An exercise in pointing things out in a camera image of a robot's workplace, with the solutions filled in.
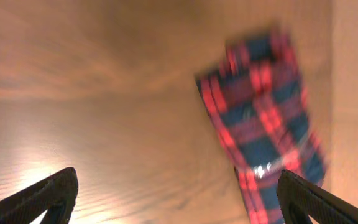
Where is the red blue plaid shirt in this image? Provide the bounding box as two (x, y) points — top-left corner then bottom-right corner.
(196, 32), (326, 224)

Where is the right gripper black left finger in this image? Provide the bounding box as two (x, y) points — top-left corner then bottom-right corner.
(0, 167), (78, 224)

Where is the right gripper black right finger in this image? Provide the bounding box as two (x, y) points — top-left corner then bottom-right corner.
(277, 170), (358, 224)

